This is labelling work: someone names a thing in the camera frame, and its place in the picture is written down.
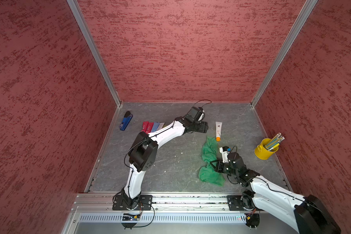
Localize blue stapler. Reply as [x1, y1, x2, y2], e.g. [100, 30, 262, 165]
[120, 111, 133, 131]

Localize yellow cup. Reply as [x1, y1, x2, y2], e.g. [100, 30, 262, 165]
[254, 138, 279, 160]

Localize green microfiber cloth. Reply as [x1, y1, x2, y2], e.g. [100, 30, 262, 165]
[199, 136, 225, 187]

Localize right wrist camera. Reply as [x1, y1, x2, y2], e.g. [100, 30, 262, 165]
[219, 146, 231, 163]

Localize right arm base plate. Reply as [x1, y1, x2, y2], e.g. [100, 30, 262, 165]
[227, 195, 260, 212]

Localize white tube pink cap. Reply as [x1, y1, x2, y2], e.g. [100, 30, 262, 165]
[157, 123, 164, 131]

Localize pencils in cup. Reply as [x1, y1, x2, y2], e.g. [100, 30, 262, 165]
[264, 133, 285, 151]

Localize left corner aluminium profile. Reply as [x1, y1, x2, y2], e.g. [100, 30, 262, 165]
[67, 0, 122, 108]

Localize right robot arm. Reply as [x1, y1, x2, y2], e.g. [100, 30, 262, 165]
[210, 151, 341, 234]

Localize pink toothpaste tube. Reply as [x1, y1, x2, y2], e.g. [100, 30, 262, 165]
[142, 121, 149, 132]
[145, 122, 154, 134]

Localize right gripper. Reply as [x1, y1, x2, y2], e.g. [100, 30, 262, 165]
[210, 160, 238, 177]

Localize white tube orange cap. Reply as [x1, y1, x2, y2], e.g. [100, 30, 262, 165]
[215, 122, 222, 142]

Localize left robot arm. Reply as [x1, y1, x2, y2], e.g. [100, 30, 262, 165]
[119, 117, 209, 210]

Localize right corner aluminium profile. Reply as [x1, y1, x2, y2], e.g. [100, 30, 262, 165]
[251, 0, 318, 108]

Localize blue toothpaste tube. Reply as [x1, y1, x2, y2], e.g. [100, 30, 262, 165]
[151, 122, 160, 133]

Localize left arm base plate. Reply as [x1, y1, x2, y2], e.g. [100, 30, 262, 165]
[112, 195, 153, 211]

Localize corner aluminium profile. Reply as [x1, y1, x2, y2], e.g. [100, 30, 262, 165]
[67, 0, 122, 108]
[251, 0, 318, 108]

